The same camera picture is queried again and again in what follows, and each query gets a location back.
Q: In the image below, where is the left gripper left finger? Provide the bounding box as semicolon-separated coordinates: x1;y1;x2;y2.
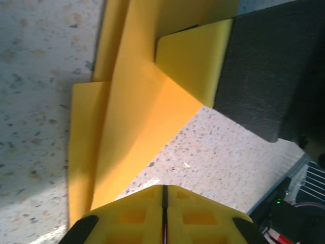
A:
58;185;165;244

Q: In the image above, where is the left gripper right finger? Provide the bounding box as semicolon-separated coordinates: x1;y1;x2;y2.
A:
164;185;264;244

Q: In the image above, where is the yellow square paper sheet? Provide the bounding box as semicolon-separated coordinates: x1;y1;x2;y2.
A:
67;0;241;228

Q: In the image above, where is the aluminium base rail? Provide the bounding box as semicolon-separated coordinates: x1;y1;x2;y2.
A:
246;154;314;217

